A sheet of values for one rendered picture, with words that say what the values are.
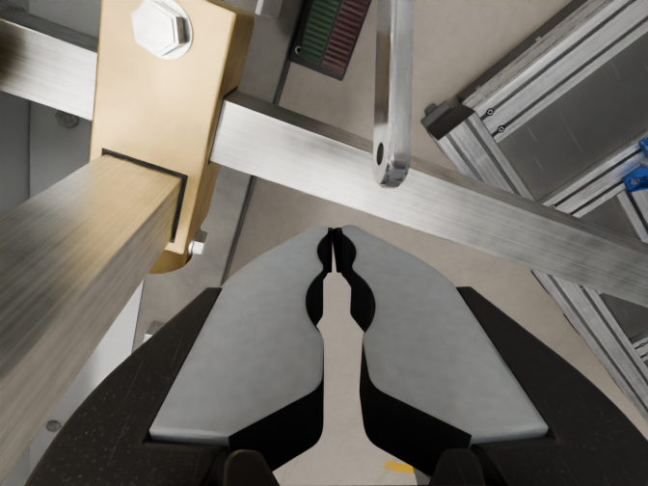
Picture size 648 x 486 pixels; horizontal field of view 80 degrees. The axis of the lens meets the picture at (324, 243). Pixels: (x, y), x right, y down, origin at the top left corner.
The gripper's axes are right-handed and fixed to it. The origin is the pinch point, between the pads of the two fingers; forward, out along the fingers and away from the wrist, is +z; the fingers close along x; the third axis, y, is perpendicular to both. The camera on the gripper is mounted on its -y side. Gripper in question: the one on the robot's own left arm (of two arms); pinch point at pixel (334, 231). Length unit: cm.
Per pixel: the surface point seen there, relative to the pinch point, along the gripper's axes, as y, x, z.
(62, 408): 48, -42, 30
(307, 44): -4.7, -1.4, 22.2
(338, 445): 153, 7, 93
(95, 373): 40, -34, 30
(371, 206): 2.1, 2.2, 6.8
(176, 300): 20.0, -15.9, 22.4
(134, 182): -0.3, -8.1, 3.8
